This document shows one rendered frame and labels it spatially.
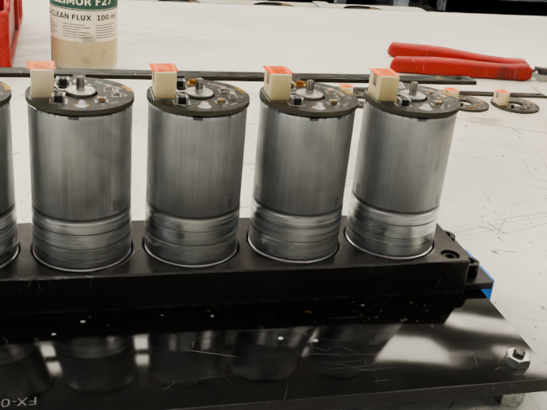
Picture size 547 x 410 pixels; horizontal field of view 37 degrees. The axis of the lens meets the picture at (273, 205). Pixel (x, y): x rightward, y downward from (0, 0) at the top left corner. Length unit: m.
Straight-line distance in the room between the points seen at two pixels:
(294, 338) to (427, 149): 0.06
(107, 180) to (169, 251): 0.03
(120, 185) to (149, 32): 0.32
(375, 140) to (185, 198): 0.05
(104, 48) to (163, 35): 0.09
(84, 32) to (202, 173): 0.24
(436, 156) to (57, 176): 0.09
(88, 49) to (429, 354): 0.27
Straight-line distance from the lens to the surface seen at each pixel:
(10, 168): 0.20
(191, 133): 0.19
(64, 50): 0.43
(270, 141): 0.20
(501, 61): 0.51
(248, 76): 0.22
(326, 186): 0.20
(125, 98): 0.19
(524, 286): 0.27
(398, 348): 0.20
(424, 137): 0.21
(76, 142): 0.19
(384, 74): 0.21
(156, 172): 0.20
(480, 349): 0.21
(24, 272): 0.20
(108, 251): 0.20
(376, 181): 0.21
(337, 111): 0.20
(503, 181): 0.34
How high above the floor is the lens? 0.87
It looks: 25 degrees down
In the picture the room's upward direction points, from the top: 6 degrees clockwise
